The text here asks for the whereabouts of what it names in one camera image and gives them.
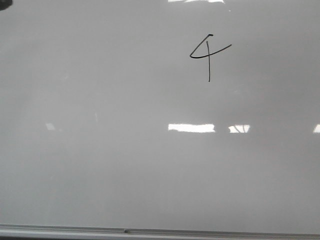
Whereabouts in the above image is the white whiteboard with aluminium frame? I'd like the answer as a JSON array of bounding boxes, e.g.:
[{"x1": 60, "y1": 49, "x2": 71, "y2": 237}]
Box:
[{"x1": 0, "y1": 0, "x2": 320, "y2": 240}]

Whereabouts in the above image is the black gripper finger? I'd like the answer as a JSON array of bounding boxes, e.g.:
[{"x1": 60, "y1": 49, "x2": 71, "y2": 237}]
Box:
[{"x1": 0, "y1": 0, "x2": 13, "y2": 11}]

